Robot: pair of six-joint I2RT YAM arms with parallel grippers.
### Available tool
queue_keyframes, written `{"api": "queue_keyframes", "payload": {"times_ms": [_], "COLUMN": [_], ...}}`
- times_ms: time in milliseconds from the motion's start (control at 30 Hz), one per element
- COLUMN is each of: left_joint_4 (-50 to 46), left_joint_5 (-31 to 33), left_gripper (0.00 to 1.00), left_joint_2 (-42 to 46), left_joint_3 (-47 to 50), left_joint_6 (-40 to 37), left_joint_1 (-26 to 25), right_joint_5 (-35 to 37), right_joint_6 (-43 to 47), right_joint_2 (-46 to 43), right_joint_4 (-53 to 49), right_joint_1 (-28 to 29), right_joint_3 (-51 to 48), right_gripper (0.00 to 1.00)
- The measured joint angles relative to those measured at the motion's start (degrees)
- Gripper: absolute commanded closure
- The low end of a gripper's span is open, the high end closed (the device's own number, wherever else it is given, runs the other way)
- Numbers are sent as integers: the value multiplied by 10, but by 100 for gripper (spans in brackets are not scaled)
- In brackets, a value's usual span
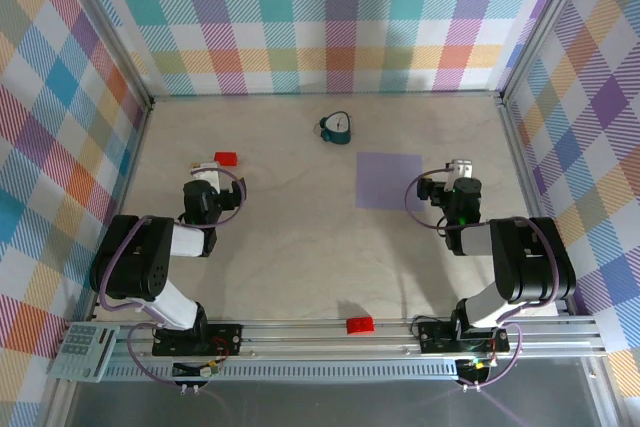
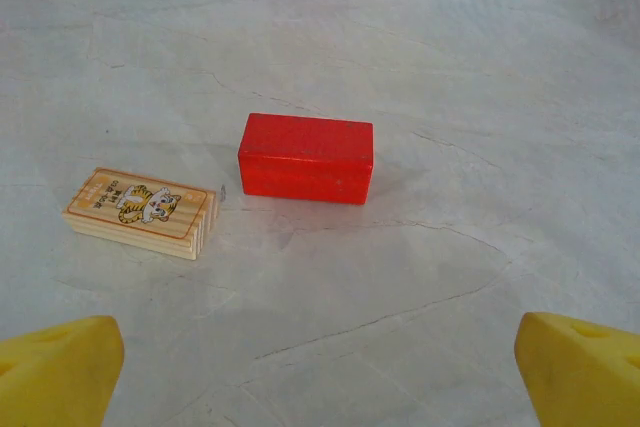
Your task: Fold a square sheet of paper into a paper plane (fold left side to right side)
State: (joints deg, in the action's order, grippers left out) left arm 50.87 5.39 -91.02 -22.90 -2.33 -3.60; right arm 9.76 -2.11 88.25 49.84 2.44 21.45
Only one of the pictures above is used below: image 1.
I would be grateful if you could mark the aluminium rail under plaid wall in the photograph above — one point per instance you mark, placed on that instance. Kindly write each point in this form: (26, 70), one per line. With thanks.
(325, 94)

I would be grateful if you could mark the red rectangular block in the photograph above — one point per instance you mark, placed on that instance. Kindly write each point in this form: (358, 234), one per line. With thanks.
(226, 159)

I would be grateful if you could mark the right aluminium frame post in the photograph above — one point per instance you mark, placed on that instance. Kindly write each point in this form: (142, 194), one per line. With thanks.
(544, 22)

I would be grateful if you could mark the grey keypad calculator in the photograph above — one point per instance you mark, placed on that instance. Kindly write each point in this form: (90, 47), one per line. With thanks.
(82, 352)

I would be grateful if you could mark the red two-stud brick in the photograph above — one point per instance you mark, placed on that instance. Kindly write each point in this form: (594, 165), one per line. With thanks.
(360, 325)

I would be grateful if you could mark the left aluminium frame post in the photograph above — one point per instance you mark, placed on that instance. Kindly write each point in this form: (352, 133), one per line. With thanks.
(112, 29)

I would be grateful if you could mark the left aluminium side rail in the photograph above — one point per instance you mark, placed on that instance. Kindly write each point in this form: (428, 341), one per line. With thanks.
(125, 192)

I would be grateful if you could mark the right aluminium side rail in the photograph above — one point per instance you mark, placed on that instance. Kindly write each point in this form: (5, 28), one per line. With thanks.
(533, 197)

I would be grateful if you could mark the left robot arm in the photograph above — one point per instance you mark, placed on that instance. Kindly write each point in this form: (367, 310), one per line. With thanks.
(135, 257)

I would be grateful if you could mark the teal alarm clock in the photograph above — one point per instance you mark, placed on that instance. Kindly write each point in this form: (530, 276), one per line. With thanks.
(340, 134)

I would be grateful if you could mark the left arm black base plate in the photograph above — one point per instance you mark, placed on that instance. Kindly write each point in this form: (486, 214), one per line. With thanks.
(230, 339)

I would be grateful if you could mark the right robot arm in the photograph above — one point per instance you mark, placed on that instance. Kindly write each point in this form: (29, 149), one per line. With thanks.
(530, 262)

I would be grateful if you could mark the grey metal sheet panel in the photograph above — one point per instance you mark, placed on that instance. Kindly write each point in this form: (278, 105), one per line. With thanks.
(325, 407)

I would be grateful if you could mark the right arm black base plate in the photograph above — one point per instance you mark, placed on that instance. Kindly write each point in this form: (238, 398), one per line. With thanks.
(435, 337)

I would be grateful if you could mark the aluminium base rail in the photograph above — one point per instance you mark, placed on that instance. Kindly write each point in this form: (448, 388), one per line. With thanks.
(300, 342)

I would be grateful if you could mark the aluminium side rail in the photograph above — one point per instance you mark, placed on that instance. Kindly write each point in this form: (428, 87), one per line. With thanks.
(125, 192)
(533, 197)

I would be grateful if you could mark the aluminium frame post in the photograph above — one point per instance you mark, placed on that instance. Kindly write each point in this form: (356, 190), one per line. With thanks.
(112, 29)
(544, 22)

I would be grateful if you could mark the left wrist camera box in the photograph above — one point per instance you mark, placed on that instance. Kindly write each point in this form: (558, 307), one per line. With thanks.
(206, 178)

